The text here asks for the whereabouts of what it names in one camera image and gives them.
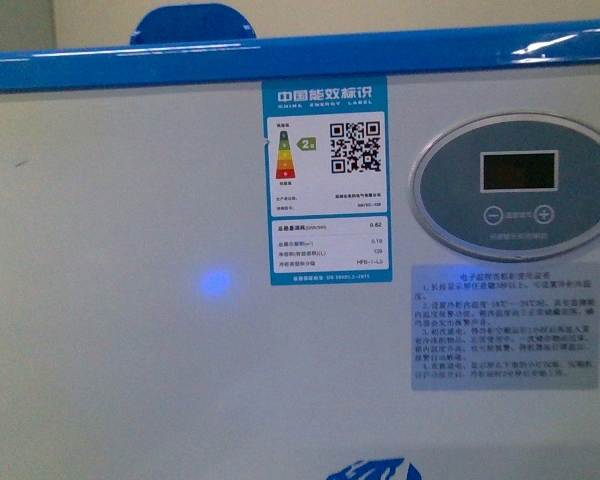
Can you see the China energy label sticker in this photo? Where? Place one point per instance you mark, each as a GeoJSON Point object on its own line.
{"type": "Point", "coordinates": [328, 183]}

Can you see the oval grey control panel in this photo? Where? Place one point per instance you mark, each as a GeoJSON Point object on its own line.
{"type": "Point", "coordinates": [514, 187]}

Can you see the silver instruction sticker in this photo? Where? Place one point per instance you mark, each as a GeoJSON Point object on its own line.
{"type": "Point", "coordinates": [505, 327]}

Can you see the blue lid handle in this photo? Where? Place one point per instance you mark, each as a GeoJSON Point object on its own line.
{"type": "Point", "coordinates": [192, 23]}

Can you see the white blue chest freezer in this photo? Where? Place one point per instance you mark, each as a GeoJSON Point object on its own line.
{"type": "Point", "coordinates": [141, 336]}

